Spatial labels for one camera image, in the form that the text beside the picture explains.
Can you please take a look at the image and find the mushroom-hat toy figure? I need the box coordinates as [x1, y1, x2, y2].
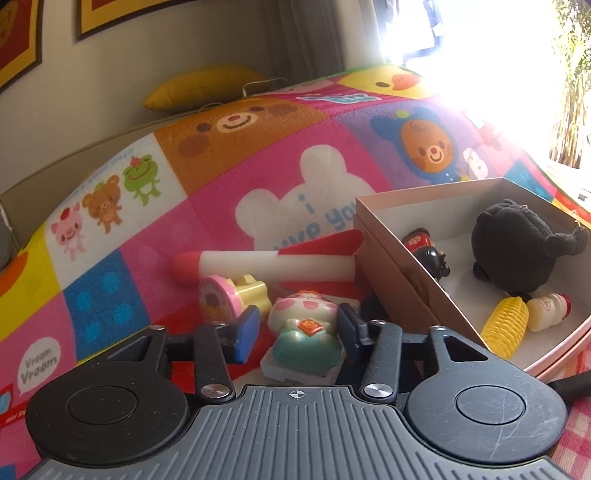
[261, 291, 347, 384]

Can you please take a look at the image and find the yellow pillow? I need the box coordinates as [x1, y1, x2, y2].
[142, 65, 269, 112]

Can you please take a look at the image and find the red and black figurine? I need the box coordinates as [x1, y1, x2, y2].
[402, 227, 451, 278]

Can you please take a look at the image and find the grey curtain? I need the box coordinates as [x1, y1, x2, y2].
[272, 0, 384, 79]

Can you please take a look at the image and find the red gold-framed wall picture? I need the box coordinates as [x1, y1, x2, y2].
[76, 0, 178, 41]
[0, 0, 43, 90]

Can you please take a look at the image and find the colourful printed play mat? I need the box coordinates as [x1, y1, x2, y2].
[0, 65, 591, 480]

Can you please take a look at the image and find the small yoghurt bottle toy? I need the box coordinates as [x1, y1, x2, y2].
[526, 293, 572, 333]

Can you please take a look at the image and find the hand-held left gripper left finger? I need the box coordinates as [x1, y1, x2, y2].
[104, 305, 262, 402]

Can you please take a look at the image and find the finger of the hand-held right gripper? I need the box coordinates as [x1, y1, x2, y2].
[549, 373, 591, 409]

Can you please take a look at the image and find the yellow corn toy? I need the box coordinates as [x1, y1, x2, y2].
[480, 296, 529, 361]

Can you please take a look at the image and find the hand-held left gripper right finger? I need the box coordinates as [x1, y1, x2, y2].
[336, 302, 509, 404]

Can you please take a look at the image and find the white cable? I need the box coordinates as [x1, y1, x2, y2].
[198, 78, 289, 112]

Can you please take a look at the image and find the pink cardboard box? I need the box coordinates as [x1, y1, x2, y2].
[355, 176, 591, 381]

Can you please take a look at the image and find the black plush toy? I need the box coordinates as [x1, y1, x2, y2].
[471, 199, 589, 296]

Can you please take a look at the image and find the pink and yellow stamp toy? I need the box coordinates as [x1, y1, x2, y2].
[198, 274, 269, 324]

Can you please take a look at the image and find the dry bamboo plant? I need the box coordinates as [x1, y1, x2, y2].
[549, 0, 591, 167]

